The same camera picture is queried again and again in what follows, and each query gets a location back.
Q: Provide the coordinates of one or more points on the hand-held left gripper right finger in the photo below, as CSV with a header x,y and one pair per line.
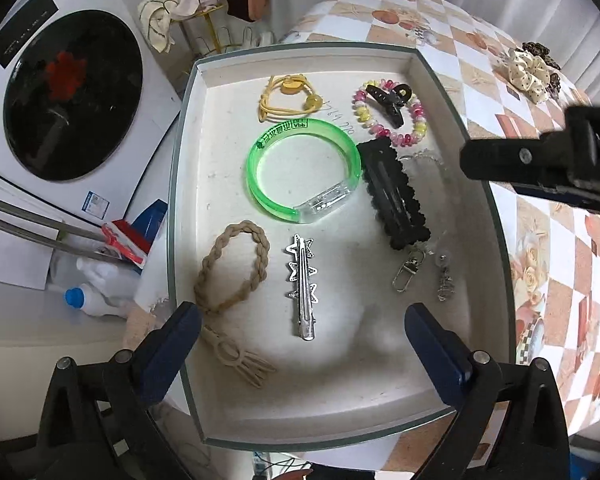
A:
x,y
437,350

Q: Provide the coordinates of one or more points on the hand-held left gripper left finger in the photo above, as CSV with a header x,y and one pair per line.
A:
x,y
167,350

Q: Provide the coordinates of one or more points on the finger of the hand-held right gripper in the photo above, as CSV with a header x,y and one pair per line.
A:
x,y
505,160

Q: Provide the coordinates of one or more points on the beige hair claw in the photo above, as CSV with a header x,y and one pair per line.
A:
x,y
252,375

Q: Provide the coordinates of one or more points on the white shallow box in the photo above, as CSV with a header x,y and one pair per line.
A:
x,y
330,385

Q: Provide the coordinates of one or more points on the silver charm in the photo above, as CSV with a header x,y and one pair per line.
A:
x,y
445,287

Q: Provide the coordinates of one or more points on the brown purple scrunchie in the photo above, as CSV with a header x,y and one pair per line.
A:
x,y
555,87

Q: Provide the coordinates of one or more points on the white bottle blue cap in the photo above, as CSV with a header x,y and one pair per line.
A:
x,y
95,304

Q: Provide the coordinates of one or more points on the cream dotted scrunchie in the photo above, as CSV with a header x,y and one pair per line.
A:
x,y
527,75

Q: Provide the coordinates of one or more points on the checkered printed tablecloth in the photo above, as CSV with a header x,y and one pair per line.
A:
x,y
555,240

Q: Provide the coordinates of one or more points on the white plastic bottle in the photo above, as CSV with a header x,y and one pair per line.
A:
x,y
110,272

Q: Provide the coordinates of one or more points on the leopard print scrunchie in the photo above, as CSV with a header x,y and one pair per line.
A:
x,y
547,56

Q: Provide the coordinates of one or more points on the red white package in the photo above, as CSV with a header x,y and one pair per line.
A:
x,y
125,242

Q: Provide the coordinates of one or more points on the black scalloped snap clip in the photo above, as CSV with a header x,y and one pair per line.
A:
x,y
405,230

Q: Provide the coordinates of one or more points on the black claw clip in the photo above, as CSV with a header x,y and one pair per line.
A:
x,y
387,100

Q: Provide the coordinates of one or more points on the silver star hair clip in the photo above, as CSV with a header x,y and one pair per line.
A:
x,y
302,310

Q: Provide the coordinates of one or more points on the gold metal rack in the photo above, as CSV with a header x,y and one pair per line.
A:
x,y
212,35

